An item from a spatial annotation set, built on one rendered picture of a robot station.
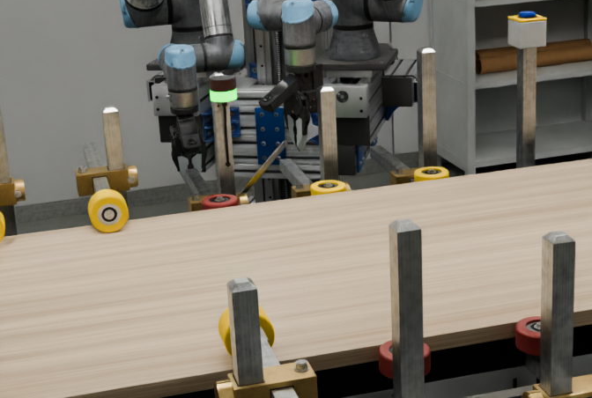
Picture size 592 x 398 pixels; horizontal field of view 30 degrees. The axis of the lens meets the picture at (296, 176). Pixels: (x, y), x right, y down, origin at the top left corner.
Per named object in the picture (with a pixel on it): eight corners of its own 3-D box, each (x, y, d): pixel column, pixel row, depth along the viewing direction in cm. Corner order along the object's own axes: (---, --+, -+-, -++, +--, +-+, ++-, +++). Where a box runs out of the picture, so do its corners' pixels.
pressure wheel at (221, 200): (203, 242, 251) (198, 194, 247) (237, 237, 253) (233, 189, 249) (209, 254, 243) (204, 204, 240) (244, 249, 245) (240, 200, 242)
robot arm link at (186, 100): (200, 92, 277) (167, 95, 275) (201, 109, 279) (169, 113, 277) (195, 84, 284) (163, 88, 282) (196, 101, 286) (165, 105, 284)
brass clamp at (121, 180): (77, 189, 252) (74, 168, 251) (136, 182, 255) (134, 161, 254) (78, 197, 246) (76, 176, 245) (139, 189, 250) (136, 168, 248)
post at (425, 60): (419, 236, 276) (416, 47, 262) (432, 234, 277) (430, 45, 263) (425, 240, 273) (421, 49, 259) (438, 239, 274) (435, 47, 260)
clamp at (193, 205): (188, 217, 260) (187, 196, 259) (245, 210, 263) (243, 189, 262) (193, 224, 255) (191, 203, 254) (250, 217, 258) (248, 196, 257)
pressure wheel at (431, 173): (410, 219, 258) (409, 173, 254) (422, 209, 264) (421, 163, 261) (442, 224, 254) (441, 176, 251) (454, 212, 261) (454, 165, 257)
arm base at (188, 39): (178, 51, 343) (175, 19, 340) (225, 51, 339) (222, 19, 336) (161, 62, 329) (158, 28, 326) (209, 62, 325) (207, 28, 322)
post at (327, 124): (325, 275, 273) (315, 85, 258) (338, 273, 274) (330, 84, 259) (329, 280, 270) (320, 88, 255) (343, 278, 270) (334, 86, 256)
